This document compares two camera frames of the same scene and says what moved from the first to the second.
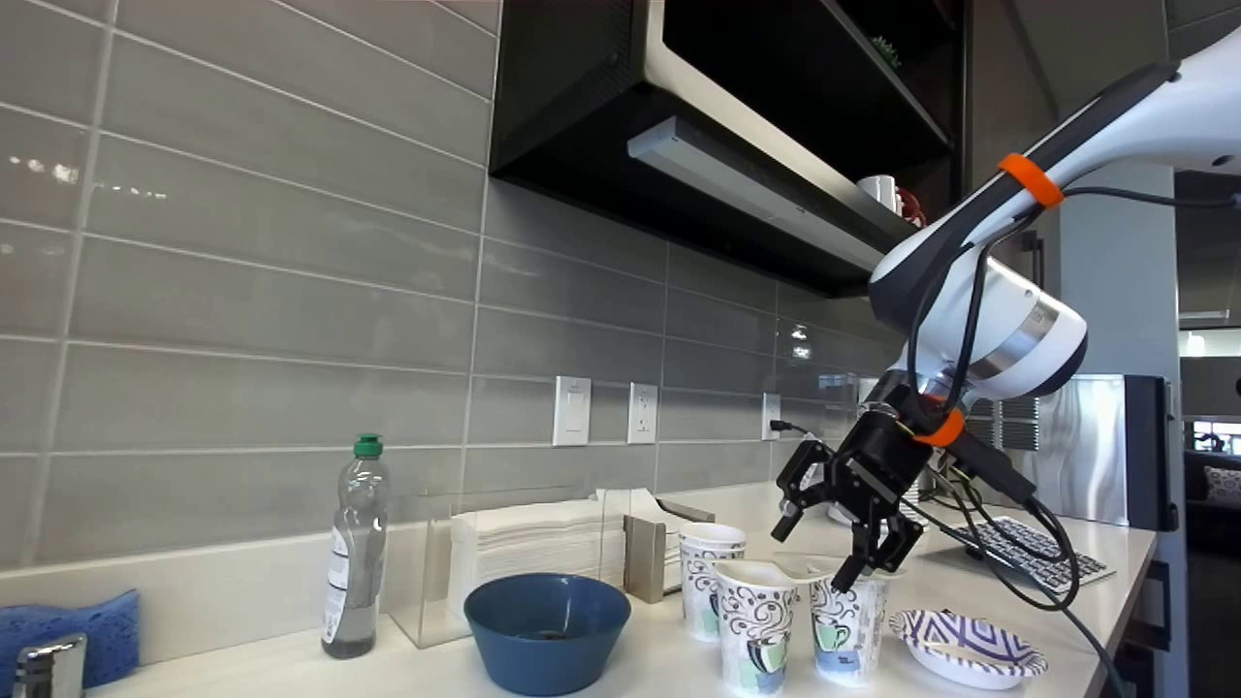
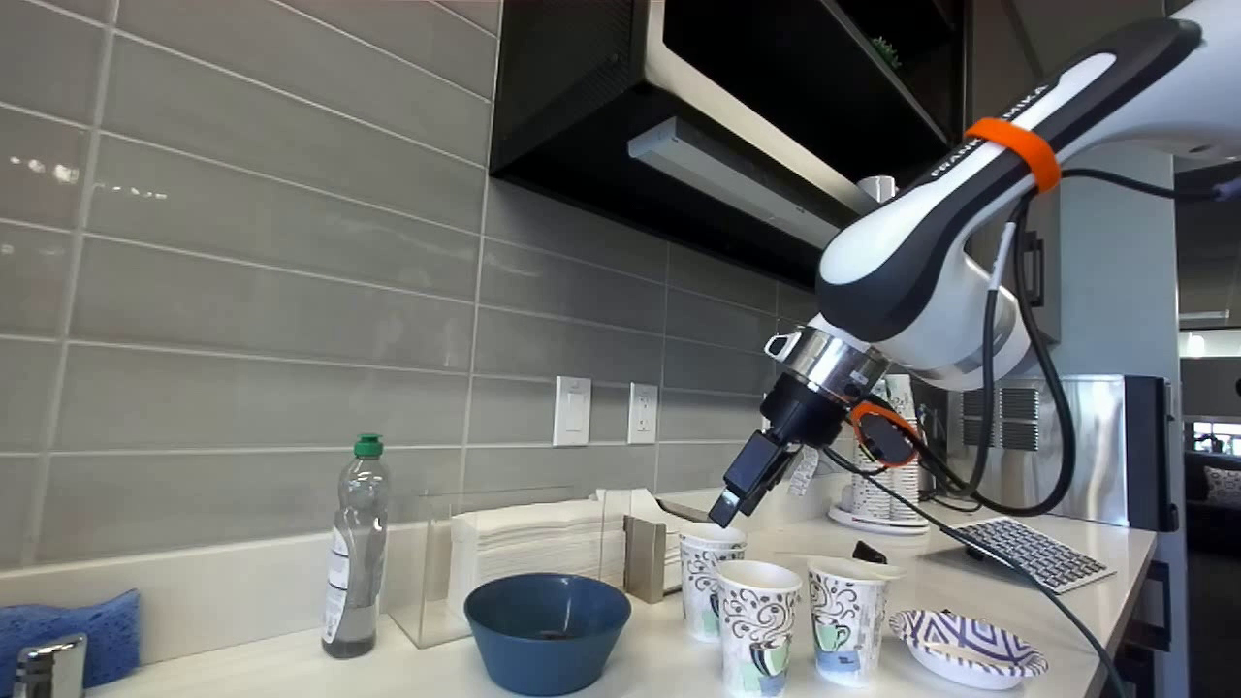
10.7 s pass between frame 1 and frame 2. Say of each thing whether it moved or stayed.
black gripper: moved
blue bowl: stayed
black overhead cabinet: stayed
